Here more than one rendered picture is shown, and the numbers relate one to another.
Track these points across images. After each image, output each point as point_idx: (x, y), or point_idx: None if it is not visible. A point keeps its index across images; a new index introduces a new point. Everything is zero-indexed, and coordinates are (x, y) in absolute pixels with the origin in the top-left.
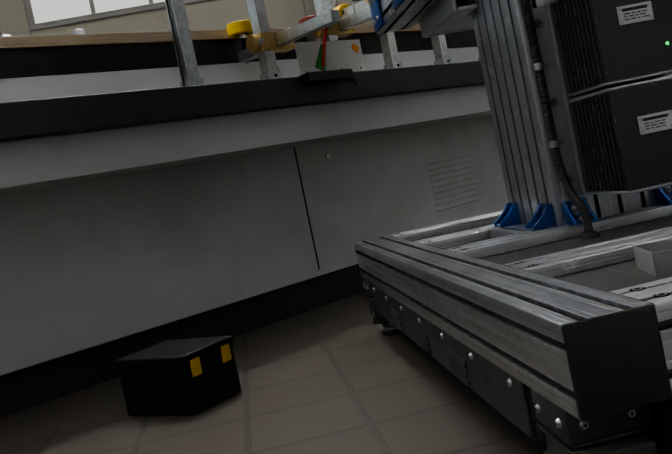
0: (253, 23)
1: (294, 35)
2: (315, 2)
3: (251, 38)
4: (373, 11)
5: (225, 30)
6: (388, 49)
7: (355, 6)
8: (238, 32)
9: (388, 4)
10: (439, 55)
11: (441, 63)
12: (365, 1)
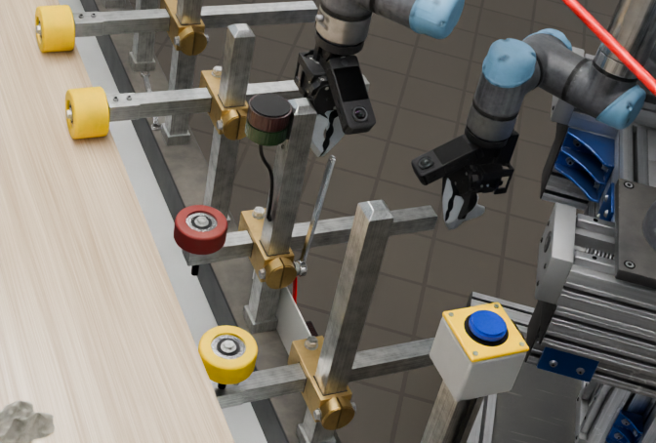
0: (335, 378)
1: (386, 372)
2: (277, 227)
3: (345, 412)
4: (563, 354)
5: (205, 370)
6: (226, 200)
7: (144, 107)
8: (250, 375)
9: (643, 382)
10: (182, 128)
11: (184, 141)
12: (175, 104)
